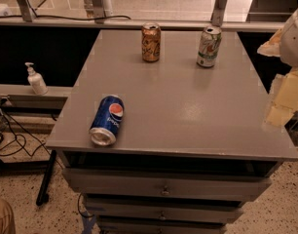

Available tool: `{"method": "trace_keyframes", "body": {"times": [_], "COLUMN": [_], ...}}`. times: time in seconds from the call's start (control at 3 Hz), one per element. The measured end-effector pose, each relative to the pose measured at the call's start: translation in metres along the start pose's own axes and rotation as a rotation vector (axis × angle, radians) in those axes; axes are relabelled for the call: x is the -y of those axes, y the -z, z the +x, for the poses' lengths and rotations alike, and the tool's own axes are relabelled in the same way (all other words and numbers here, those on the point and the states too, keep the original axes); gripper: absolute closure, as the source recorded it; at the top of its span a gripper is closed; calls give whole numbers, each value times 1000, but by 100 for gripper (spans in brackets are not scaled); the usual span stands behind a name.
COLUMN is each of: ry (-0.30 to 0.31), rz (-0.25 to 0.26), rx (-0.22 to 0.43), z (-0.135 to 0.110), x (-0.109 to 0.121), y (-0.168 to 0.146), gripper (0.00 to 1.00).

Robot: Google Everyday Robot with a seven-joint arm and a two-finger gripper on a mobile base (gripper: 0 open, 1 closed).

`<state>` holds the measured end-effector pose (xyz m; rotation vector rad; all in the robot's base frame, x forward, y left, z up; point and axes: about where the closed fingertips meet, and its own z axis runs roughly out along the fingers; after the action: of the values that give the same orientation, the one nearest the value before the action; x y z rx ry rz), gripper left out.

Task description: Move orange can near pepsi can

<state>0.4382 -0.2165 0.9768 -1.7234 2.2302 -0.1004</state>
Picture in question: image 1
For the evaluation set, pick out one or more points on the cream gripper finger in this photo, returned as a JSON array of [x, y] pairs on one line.
[[283, 98], [271, 47]]

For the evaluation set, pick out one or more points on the orange soda can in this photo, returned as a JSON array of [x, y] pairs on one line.
[[151, 41]]

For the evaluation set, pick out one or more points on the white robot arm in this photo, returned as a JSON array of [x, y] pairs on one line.
[[288, 47]]

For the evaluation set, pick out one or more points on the white green soda can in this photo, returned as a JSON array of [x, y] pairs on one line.
[[209, 46]]

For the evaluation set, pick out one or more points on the blue pepsi can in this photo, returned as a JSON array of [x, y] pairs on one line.
[[107, 121]]

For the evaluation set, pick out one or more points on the grey drawer cabinet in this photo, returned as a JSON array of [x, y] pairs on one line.
[[179, 118]]

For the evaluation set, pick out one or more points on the middle grey drawer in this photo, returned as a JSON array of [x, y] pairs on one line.
[[162, 210]]

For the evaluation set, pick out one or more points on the grey drawer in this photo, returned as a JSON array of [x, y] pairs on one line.
[[162, 210], [142, 226], [128, 183]]

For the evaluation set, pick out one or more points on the top grey drawer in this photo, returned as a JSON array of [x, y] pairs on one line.
[[128, 183]]

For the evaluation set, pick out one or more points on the bottom grey drawer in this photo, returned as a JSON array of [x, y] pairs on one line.
[[142, 226]]

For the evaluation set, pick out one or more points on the white pump dispenser bottle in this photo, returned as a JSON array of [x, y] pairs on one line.
[[36, 80]]

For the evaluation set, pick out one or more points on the black table leg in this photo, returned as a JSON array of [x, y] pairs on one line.
[[43, 196]]

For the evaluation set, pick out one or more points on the tan trouser knee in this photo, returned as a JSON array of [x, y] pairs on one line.
[[7, 218]]

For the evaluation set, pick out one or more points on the grey metal frame rail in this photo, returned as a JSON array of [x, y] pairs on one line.
[[124, 23]]

